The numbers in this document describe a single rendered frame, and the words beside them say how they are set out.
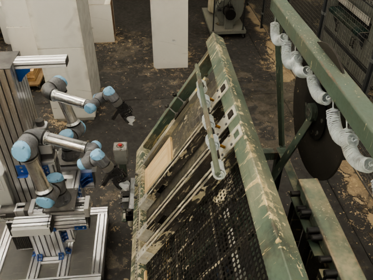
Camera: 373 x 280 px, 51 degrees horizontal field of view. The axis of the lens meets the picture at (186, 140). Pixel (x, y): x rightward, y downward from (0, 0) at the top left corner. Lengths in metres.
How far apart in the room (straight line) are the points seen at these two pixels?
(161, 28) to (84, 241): 3.86
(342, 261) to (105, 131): 4.14
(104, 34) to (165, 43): 1.65
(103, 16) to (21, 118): 5.18
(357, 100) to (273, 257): 0.80
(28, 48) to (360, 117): 6.05
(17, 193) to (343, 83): 2.40
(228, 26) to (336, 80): 6.06
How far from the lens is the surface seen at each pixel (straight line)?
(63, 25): 5.04
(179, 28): 6.56
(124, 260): 3.88
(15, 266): 3.84
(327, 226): 1.83
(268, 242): 1.57
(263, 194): 1.69
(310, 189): 1.97
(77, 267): 3.66
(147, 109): 5.76
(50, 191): 2.76
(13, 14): 7.03
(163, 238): 2.53
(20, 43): 7.16
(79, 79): 5.32
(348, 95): 1.93
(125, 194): 3.35
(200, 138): 2.59
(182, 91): 3.27
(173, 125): 3.15
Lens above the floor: 3.12
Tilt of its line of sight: 37 degrees down
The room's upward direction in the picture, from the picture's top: straight up
